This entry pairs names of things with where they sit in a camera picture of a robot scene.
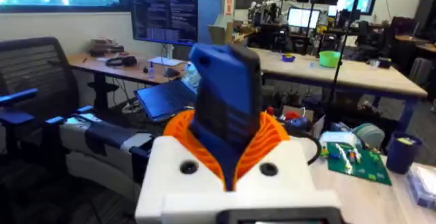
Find right gripper white and orange right finger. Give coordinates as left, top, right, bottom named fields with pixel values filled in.
left=234, top=111, right=317, bottom=193

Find right gripper white and orange left finger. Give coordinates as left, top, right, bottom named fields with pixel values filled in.
left=135, top=109, right=226, bottom=224

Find cardboard box with toys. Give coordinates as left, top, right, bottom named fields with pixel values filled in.
left=265, top=104, right=326, bottom=138

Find white flat box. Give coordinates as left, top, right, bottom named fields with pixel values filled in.
left=319, top=130, right=358, bottom=149

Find open laptop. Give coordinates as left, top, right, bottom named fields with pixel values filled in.
left=134, top=78, right=199, bottom=123

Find green board with toy blocks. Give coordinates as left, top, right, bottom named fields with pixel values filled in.
left=326, top=141, right=393, bottom=187

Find grey-green tape roll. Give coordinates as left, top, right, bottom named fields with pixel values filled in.
left=352, top=122, right=386, bottom=150

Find wooden desk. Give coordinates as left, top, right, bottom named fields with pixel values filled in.
left=67, top=51, right=191, bottom=111

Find black headphones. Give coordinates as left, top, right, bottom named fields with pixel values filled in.
left=105, top=54, right=138, bottom=68

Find dark blue cup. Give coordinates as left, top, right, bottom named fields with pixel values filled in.
left=386, top=131, right=424, bottom=175

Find green plastic bowl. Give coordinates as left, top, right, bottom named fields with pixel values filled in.
left=317, top=50, right=342, bottom=69

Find long pale wooden table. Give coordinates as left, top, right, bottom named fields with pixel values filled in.
left=247, top=46, right=429, bottom=133

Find black tripod stand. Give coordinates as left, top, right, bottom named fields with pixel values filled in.
left=325, top=0, right=364, bottom=109

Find clear plastic box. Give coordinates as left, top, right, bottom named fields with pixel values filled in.
left=406, top=161, right=436, bottom=211

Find large dark computer monitor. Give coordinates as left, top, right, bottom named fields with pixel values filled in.
left=130, top=0, right=200, bottom=47

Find small bright computer monitor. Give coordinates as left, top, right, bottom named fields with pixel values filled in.
left=287, top=6, right=322, bottom=30

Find black mesh office chair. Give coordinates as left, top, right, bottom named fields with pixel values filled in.
left=0, top=36, right=95, bottom=184

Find black cable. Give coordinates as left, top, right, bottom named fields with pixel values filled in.
left=305, top=132, right=323, bottom=166

